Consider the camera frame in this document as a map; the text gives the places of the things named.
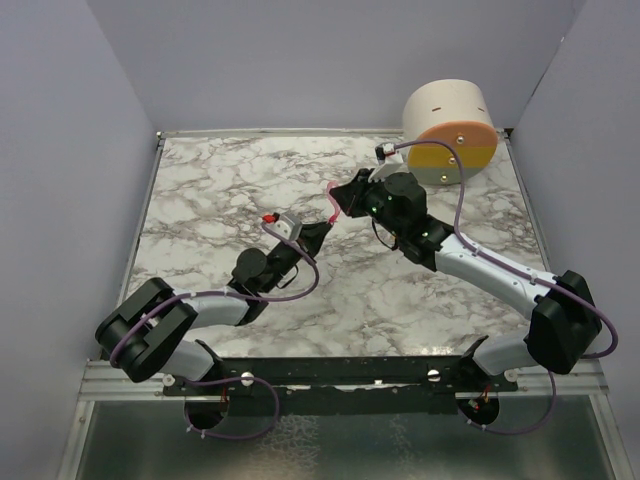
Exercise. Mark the round tricolour drawer cabinet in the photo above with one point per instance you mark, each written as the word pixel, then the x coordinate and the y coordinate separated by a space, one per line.
pixel 452 111

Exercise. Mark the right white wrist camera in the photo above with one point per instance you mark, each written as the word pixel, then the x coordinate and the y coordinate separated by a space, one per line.
pixel 389 161

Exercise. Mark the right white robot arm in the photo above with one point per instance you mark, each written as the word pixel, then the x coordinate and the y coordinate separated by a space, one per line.
pixel 561 323

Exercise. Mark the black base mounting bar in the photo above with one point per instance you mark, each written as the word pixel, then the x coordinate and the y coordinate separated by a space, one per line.
pixel 328 386

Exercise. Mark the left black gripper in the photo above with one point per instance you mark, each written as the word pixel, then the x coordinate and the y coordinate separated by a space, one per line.
pixel 311 238

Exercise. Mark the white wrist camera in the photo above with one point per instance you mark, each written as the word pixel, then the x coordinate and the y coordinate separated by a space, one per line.
pixel 389 161
pixel 282 225

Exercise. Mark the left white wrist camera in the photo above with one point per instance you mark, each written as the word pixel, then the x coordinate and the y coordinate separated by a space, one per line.
pixel 282 225

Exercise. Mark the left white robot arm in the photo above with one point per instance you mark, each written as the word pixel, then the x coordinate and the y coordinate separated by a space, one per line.
pixel 145 335

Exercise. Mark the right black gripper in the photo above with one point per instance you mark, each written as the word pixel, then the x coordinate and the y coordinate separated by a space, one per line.
pixel 350 196

